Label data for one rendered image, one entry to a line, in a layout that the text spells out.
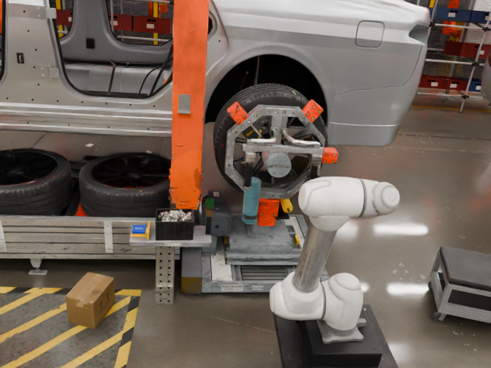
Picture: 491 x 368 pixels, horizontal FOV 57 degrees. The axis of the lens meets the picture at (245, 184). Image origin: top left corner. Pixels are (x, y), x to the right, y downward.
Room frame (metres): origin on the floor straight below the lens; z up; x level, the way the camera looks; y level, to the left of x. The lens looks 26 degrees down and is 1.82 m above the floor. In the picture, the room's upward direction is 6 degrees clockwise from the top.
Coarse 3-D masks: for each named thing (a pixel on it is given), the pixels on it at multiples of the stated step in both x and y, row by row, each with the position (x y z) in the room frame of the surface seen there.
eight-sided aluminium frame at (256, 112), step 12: (264, 108) 2.32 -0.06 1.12; (276, 108) 2.34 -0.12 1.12; (288, 108) 2.36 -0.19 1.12; (252, 120) 2.32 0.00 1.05; (300, 120) 2.36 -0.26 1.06; (228, 132) 2.33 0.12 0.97; (240, 132) 2.31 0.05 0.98; (228, 144) 2.30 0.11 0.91; (228, 156) 2.30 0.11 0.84; (228, 168) 2.30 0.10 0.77; (240, 180) 2.31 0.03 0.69; (300, 180) 2.38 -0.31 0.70; (264, 192) 2.34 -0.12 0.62; (276, 192) 2.35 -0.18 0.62; (288, 192) 2.36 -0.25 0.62
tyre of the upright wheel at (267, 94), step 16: (240, 96) 2.51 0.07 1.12; (256, 96) 2.41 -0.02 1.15; (272, 96) 2.42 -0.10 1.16; (288, 96) 2.43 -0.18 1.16; (304, 96) 2.63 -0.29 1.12; (224, 112) 2.48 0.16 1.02; (224, 128) 2.38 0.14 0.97; (320, 128) 2.46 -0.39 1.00; (224, 144) 2.38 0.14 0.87; (224, 160) 2.38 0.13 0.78; (224, 176) 2.38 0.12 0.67; (240, 192) 2.41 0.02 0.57
